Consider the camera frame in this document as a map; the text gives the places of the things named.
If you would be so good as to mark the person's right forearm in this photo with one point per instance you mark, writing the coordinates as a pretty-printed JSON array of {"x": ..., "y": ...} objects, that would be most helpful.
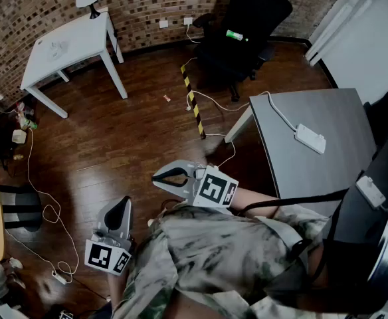
[{"x": 253, "y": 199}]

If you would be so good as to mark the white table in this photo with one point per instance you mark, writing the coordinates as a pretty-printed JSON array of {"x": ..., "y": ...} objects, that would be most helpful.
[{"x": 81, "y": 35}]

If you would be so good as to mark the white power adapter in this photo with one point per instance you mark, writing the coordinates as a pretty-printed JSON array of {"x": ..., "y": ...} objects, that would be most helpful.
[
  {"x": 370, "y": 191},
  {"x": 310, "y": 139}
]

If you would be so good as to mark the white wall socket with plug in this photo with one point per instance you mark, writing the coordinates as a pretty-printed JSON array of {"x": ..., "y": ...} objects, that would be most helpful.
[{"x": 188, "y": 21}]

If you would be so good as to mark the small yellow bottle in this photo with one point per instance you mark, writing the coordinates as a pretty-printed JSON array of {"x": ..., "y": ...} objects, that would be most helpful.
[{"x": 18, "y": 157}]

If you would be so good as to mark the person's tie-dye shirt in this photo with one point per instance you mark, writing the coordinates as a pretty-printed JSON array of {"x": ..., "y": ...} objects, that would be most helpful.
[{"x": 214, "y": 244}]

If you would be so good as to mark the person's left forearm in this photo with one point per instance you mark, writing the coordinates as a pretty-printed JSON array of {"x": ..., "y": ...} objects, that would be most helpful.
[{"x": 117, "y": 289}]

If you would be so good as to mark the white plastic packaging bag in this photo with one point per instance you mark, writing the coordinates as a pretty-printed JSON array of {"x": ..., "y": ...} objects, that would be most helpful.
[{"x": 57, "y": 49}]

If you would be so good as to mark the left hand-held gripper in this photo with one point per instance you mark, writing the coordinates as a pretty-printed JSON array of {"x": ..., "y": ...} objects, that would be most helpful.
[{"x": 109, "y": 258}]

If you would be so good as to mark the small white power strip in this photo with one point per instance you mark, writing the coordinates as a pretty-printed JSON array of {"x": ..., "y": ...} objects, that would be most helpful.
[{"x": 59, "y": 277}]

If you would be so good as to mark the green can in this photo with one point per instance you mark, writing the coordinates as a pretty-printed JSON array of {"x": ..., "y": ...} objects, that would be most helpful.
[{"x": 32, "y": 124}]

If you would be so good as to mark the green bottle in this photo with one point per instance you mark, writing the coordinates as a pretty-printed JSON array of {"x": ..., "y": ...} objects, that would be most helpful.
[{"x": 235, "y": 35}]

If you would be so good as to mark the yellow black striped bar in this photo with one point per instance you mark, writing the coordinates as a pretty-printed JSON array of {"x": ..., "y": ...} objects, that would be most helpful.
[{"x": 194, "y": 105}]

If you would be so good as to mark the black grey striped stool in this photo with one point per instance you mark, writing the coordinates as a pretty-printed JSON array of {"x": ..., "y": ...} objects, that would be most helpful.
[{"x": 21, "y": 208}]

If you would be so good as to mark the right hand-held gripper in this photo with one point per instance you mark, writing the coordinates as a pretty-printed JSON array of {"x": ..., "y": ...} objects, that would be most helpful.
[{"x": 212, "y": 188}]

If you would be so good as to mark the black office chair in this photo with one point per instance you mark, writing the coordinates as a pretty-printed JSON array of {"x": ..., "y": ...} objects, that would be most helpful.
[{"x": 247, "y": 8}]

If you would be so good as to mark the plastic bag of bottles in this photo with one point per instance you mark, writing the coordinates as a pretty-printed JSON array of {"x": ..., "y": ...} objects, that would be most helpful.
[{"x": 23, "y": 113}]

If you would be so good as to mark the white plastic box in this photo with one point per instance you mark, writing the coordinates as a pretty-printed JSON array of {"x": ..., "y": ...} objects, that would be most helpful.
[{"x": 19, "y": 136}]

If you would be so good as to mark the white door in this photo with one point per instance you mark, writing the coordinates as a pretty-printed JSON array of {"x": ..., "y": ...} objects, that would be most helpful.
[{"x": 363, "y": 38}]

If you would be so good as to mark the small red wrapper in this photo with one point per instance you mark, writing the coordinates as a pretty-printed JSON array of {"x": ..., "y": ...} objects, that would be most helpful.
[{"x": 166, "y": 98}]

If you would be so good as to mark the grey desk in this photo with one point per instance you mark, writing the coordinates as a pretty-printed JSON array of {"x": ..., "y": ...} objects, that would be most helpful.
[{"x": 320, "y": 178}]

